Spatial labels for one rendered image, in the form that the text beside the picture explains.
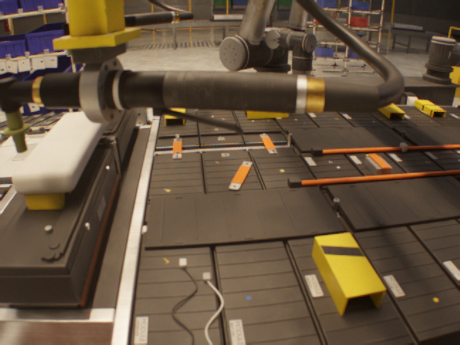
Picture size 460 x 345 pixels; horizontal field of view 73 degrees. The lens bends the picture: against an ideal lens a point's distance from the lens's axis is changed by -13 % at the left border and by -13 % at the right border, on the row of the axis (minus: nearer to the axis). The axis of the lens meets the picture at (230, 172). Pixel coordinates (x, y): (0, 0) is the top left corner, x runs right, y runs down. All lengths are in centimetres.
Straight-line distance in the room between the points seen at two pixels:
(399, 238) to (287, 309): 31
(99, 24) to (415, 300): 63
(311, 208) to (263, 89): 46
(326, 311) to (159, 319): 26
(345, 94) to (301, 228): 39
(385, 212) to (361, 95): 47
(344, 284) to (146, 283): 33
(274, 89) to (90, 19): 22
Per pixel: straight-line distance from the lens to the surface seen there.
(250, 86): 39
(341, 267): 60
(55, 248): 58
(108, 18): 42
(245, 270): 64
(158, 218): 76
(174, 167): 97
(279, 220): 75
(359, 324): 58
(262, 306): 58
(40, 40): 347
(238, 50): 191
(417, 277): 70
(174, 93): 40
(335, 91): 40
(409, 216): 85
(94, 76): 42
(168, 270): 65
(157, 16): 138
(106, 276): 68
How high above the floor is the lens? 145
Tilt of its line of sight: 28 degrees down
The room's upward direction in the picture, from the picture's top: straight up
